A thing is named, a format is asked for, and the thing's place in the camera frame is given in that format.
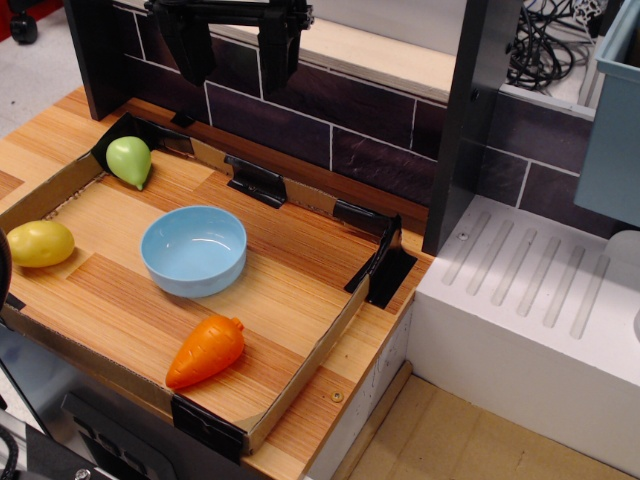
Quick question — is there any dark grey left post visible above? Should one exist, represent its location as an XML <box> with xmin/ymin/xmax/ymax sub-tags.
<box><xmin>63</xmin><ymin>0</ymin><xmax>131</xmax><ymax>120</ymax></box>

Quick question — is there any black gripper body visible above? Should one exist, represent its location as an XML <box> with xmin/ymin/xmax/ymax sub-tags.
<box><xmin>144</xmin><ymin>1</ymin><xmax>314</xmax><ymax>26</ymax></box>

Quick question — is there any white dish drainer block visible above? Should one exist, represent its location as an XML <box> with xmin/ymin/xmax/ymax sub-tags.
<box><xmin>408</xmin><ymin>197</ymin><xmax>639</xmax><ymax>476</ymax></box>

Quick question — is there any tangle of black cables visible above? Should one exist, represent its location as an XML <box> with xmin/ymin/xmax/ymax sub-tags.
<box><xmin>505</xmin><ymin>0</ymin><xmax>601</xmax><ymax>92</ymax></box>

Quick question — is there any dark grey vertical post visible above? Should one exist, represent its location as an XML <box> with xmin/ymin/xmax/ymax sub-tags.
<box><xmin>422</xmin><ymin>0</ymin><xmax>522</xmax><ymax>255</ymax></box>

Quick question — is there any black caster wheel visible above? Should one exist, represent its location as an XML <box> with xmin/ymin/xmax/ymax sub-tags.
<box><xmin>8</xmin><ymin>0</ymin><xmax>38</xmax><ymax>45</ymax></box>

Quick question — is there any teal plastic bin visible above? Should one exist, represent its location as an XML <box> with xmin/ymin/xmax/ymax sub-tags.
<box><xmin>575</xmin><ymin>1</ymin><xmax>639</xmax><ymax>226</ymax></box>

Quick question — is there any brass screw in table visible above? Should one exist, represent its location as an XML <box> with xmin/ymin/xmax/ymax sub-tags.
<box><xmin>331</xmin><ymin>391</ymin><xmax>344</xmax><ymax>403</ymax></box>

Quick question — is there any green plastic pear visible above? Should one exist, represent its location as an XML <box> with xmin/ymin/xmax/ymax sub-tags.
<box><xmin>106</xmin><ymin>136</ymin><xmax>152</xmax><ymax>190</ymax></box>

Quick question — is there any light blue bowl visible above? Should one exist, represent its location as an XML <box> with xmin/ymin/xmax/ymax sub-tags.
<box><xmin>140</xmin><ymin>205</ymin><xmax>248</xmax><ymax>298</ymax></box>

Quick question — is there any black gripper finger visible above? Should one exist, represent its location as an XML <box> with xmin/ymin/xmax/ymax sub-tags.
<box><xmin>153</xmin><ymin>11</ymin><xmax>215</xmax><ymax>86</ymax></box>
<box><xmin>258</xmin><ymin>22</ymin><xmax>300</xmax><ymax>94</ymax></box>

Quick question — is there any orange plastic carrot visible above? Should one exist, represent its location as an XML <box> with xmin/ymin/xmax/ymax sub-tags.
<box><xmin>165</xmin><ymin>315</ymin><xmax>245</xmax><ymax>390</ymax></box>

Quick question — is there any yellow plastic potato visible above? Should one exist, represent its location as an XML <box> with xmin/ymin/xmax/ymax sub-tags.
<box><xmin>7</xmin><ymin>220</ymin><xmax>75</xmax><ymax>268</ymax></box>

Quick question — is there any cardboard fence with black tape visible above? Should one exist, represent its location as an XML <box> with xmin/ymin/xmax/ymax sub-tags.
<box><xmin>1</xmin><ymin>107</ymin><xmax>427</xmax><ymax>470</ymax></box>

